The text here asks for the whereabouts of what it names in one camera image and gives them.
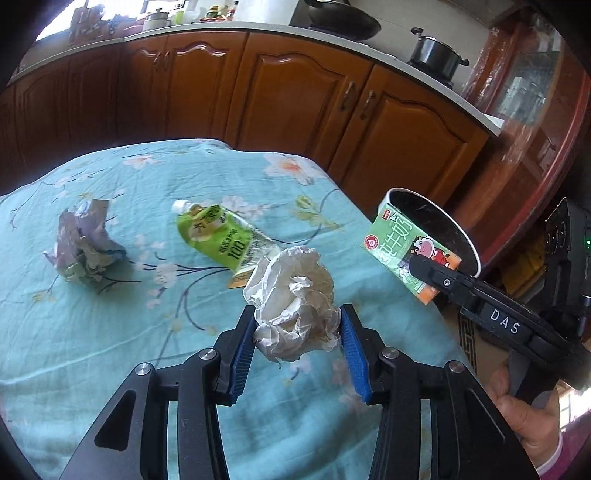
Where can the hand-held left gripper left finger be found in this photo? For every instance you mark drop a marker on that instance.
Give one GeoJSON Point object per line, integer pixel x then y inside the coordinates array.
{"type": "Point", "coordinates": [242, 360]}

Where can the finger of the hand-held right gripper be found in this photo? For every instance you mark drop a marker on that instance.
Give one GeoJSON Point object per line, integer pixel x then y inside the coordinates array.
{"type": "Point", "coordinates": [461, 288]}

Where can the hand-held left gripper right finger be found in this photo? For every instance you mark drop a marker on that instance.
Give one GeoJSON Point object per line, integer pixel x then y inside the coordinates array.
{"type": "Point", "coordinates": [355, 355]}

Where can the white paper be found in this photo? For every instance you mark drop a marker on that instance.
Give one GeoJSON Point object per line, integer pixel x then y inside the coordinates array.
{"type": "Point", "coordinates": [295, 295]}

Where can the white rimmed trash bin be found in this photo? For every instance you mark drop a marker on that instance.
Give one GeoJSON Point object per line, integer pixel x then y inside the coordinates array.
{"type": "Point", "coordinates": [429, 207]}

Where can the green milk carton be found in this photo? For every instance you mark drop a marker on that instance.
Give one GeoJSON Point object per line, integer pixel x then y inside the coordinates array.
{"type": "Point", "coordinates": [392, 235]}

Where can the person's right forearm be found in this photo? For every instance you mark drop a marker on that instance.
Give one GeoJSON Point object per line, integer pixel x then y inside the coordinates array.
{"type": "Point", "coordinates": [565, 464]}

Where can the person's right hand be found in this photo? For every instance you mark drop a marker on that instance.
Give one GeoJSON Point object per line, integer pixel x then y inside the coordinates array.
{"type": "Point", "coordinates": [531, 424]}

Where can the patterned floor rug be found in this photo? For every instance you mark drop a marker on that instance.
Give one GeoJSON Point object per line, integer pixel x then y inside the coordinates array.
{"type": "Point", "coordinates": [471, 337]}

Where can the yellow bag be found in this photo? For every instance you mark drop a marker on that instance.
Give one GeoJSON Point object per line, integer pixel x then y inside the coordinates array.
{"type": "Point", "coordinates": [524, 263]}

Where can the small orange packet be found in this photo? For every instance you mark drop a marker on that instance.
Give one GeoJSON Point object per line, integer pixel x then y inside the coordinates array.
{"type": "Point", "coordinates": [239, 280]}

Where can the floral teal tablecloth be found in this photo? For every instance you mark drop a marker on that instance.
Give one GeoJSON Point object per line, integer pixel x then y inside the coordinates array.
{"type": "Point", "coordinates": [138, 332]}

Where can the green spouted drink pouch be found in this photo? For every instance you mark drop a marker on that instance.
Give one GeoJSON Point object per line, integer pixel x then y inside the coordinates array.
{"type": "Point", "coordinates": [217, 235]}

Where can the wooden glass-door cupboard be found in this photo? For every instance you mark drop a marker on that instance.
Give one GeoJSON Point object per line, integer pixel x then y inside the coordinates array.
{"type": "Point", "coordinates": [531, 115]}

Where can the crumpled printed grey paper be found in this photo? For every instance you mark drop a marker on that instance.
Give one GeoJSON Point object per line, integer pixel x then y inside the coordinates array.
{"type": "Point", "coordinates": [83, 240]}

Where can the dark steel cooking pot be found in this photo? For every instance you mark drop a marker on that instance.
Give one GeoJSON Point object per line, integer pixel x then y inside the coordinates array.
{"type": "Point", "coordinates": [436, 53]}

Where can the wooden lower kitchen cabinets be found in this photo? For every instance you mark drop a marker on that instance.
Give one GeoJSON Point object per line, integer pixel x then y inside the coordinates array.
{"type": "Point", "coordinates": [286, 92]}

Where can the black wok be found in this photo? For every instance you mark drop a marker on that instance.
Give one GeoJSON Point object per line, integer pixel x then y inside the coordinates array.
{"type": "Point", "coordinates": [341, 16]}

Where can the white speckled kitchen countertop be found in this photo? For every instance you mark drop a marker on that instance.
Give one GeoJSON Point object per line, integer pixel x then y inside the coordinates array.
{"type": "Point", "coordinates": [258, 28]}

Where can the seasoning jar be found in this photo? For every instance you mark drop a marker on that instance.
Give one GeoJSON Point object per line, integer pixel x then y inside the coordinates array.
{"type": "Point", "coordinates": [234, 11]}
{"type": "Point", "coordinates": [213, 11]}

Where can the kitchen utensil rack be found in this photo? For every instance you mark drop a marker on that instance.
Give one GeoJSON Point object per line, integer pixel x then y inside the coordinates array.
{"type": "Point", "coordinates": [94, 23]}

